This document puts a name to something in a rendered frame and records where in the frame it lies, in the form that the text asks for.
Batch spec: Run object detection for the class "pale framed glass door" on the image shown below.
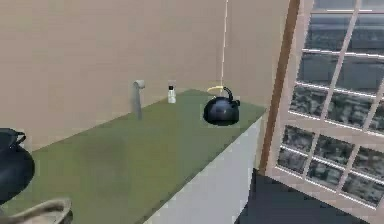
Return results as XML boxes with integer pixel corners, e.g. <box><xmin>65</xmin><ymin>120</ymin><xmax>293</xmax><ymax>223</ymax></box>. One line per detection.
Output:
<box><xmin>265</xmin><ymin>0</ymin><xmax>384</xmax><ymax>224</ymax></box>

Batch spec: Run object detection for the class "beige curved object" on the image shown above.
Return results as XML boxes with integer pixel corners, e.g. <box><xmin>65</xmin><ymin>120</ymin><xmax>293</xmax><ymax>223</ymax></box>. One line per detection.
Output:
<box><xmin>0</xmin><ymin>197</ymin><xmax>74</xmax><ymax>224</ymax></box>

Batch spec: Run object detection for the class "green topped white counter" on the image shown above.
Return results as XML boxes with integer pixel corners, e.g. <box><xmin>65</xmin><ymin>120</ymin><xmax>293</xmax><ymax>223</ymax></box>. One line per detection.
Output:
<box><xmin>0</xmin><ymin>88</ymin><xmax>268</xmax><ymax>224</ymax></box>

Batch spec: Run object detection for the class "grey tap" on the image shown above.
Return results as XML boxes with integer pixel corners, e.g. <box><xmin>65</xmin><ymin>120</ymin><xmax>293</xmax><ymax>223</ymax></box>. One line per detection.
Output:
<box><xmin>132</xmin><ymin>79</ymin><xmax>146</xmax><ymax>121</ymax></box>

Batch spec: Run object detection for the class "small white bottle black cap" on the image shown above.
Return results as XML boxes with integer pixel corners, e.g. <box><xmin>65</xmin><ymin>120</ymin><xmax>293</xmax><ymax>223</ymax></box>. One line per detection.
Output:
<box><xmin>167</xmin><ymin>85</ymin><xmax>177</xmax><ymax>104</ymax></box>

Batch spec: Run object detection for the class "black kettle with yellow handle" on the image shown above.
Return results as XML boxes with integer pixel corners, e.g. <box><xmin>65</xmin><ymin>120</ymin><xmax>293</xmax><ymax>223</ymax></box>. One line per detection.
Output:
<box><xmin>202</xmin><ymin>85</ymin><xmax>241</xmax><ymax>127</ymax></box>

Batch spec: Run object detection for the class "large black kettle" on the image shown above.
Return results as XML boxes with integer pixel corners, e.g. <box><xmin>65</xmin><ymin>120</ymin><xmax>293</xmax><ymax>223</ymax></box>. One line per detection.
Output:
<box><xmin>0</xmin><ymin>128</ymin><xmax>36</xmax><ymax>205</ymax></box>

